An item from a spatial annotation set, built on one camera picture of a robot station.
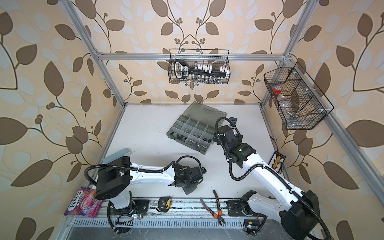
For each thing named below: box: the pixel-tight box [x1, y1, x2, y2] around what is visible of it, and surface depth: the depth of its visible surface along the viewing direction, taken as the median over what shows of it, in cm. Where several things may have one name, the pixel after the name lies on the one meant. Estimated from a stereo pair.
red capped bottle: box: [272, 85, 283, 96], surface depth 88 cm
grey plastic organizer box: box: [166, 101, 228, 155], surface depth 104 cm
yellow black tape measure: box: [156, 196, 172, 213], surface depth 75 cm
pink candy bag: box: [63, 187, 103, 219], surface depth 75 cm
